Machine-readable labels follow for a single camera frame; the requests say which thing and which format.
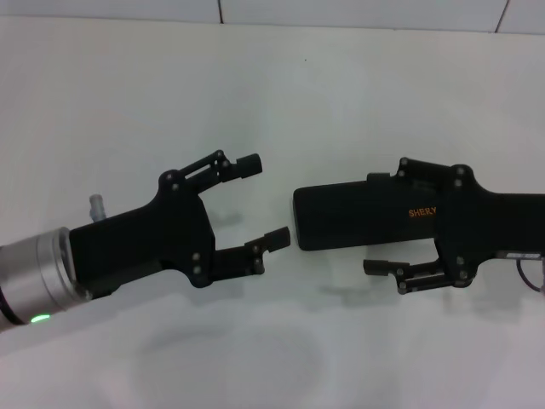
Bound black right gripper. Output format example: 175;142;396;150
362;157;545;297

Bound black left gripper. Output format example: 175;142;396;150
67;149;292;299

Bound black glasses case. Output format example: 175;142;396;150
292;178;442;253

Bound small silver connector stub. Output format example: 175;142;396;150
88;193;107;223

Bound thin right wrist cable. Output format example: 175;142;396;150
516;256;545;296

